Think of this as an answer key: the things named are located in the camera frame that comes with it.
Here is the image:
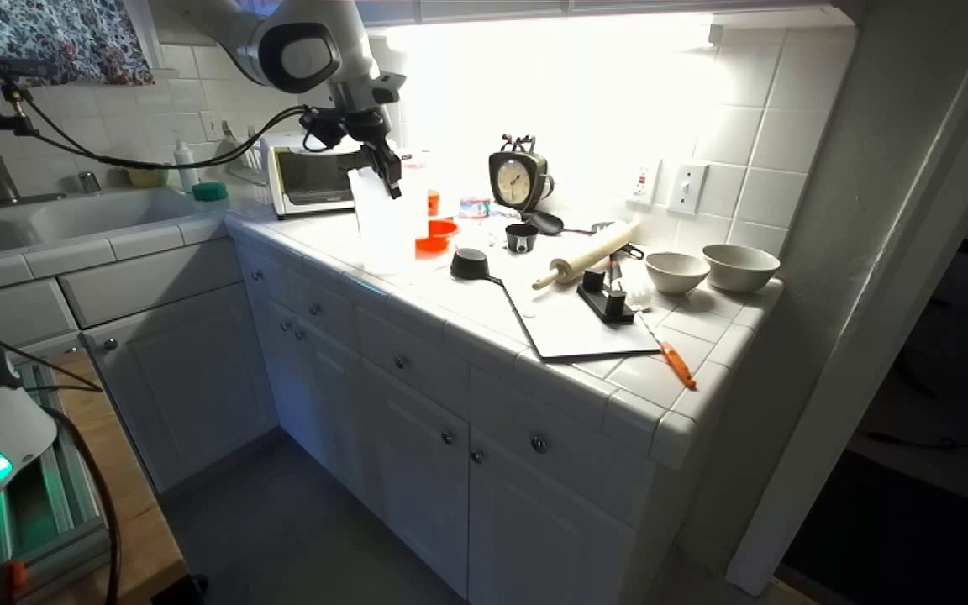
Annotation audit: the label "black stand with metal mill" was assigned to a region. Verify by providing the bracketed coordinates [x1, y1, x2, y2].
[575, 244, 648, 334]

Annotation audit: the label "small grey ceramic bowl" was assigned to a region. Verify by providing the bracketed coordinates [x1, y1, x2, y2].
[643, 250, 713, 298]

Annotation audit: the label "large beige ceramic bowl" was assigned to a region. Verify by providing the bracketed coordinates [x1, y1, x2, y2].
[699, 239, 786, 301]

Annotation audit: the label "orange-handled kitchen tool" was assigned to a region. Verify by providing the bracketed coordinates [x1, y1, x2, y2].
[632, 311, 702, 397]

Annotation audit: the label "teal striped robot mount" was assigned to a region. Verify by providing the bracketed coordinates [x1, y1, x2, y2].
[0, 421, 114, 599]

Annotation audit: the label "black long-handled scoop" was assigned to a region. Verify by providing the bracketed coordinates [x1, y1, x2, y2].
[447, 244, 539, 338]

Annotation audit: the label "white cutting board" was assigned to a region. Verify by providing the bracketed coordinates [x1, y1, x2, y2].
[490, 260, 664, 367]

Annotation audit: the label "black kitchen scale with dial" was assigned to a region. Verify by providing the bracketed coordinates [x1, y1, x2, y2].
[485, 130, 569, 239]

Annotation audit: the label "white sink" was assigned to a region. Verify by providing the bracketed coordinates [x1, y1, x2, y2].
[0, 180, 226, 294]

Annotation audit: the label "white sink cabinet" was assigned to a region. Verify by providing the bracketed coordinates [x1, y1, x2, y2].
[0, 229, 283, 498]

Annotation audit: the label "translucent plastic jar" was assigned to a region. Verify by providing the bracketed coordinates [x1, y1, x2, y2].
[344, 163, 419, 278]

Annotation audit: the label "white light switch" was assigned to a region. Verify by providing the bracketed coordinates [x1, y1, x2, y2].
[622, 159, 664, 213]

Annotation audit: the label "under-cabinet strip light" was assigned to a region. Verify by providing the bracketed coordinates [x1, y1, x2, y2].
[378, 8, 727, 59]

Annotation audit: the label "white wall outlet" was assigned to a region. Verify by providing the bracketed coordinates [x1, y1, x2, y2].
[664, 160, 713, 222]

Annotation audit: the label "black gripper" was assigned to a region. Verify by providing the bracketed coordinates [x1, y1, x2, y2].
[307, 96, 405, 204]

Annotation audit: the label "green round dish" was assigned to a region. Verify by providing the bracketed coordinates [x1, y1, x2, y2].
[187, 177, 231, 209]

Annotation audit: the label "small jar with blue label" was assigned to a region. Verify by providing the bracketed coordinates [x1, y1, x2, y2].
[455, 194, 498, 225]

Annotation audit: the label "clear soap bottle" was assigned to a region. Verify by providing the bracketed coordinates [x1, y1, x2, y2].
[170, 138, 203, 194]

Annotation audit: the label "white upper cabinets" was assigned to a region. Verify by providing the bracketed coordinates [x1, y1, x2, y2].
[354, 0, 859, 32]

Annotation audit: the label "wooden rolling pin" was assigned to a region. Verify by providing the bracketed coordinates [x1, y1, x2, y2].
[529, 216, 648, 294]

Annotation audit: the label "white toaster oven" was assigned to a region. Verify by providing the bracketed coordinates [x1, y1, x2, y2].
[261, 133, 382, 222]

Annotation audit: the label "black looped floor cable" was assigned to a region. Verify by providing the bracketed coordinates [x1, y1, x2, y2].
[0, 338, 125, 605]

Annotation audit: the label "floral curtain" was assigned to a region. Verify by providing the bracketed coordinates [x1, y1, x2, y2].
[0, 0, 157, 89]

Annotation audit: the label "yellow small bowl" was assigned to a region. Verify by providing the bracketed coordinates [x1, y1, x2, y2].
[121, 159, 175, 192]

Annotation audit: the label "small black cup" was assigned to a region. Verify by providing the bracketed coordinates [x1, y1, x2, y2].
[502, 219, 541, 260]

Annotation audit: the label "red small cup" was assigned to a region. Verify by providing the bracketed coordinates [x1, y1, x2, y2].
[411, 216, 464, 261]

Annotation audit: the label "wooden robot cart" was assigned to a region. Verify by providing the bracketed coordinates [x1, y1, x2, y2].
[9, 341, 190, 605]

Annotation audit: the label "white base cabinet with knobs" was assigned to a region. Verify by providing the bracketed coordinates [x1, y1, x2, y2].
[220, 213, 786, 605]

